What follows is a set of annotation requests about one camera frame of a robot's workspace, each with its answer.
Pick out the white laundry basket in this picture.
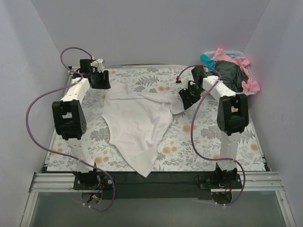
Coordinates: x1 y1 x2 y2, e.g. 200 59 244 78
201 48 260 95

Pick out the floral patterned table mat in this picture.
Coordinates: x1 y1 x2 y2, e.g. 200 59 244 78
46 66 266 173

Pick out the white t shirt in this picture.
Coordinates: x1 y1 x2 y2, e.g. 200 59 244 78
102 83 184 177

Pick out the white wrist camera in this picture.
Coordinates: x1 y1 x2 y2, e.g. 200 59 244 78
176 78 189 87
90 57 104 73

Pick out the aluminium frame rail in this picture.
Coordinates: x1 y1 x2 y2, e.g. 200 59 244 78
30 171 285 192

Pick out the pink t shirt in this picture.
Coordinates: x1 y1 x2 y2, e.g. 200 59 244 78
212 48 260 93

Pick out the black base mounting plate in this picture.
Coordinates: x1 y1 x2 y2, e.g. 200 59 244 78
73 172 243 201

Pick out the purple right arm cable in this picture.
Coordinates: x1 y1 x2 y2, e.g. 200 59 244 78
176 65 247 206

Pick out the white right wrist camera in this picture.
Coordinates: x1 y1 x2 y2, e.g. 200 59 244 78
176 78 189 87

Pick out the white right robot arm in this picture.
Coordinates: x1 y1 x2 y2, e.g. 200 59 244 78
176 65 249 188

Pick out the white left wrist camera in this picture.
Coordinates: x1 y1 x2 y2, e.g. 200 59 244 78
90 57 104 73

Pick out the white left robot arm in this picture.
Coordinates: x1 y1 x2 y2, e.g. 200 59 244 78
52 59 111 166

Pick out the teal t shirt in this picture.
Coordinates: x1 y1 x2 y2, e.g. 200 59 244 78
200 54 215 71

